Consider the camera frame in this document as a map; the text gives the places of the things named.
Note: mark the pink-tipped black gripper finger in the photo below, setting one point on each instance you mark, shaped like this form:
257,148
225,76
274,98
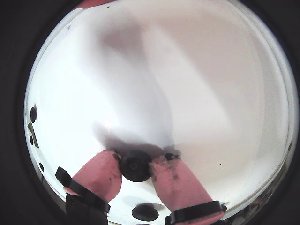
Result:
178,187
96,178

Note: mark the dark blueberry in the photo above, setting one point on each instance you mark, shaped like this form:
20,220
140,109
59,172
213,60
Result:
41,167
31,140
144,212
33,113
135,166

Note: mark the red collapsible silicone cup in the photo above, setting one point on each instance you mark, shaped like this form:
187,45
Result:
96,2

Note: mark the dark green leaf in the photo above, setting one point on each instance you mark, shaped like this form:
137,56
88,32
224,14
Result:
32,133

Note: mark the white paper sheet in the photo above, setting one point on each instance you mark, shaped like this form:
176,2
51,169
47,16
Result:
164,93

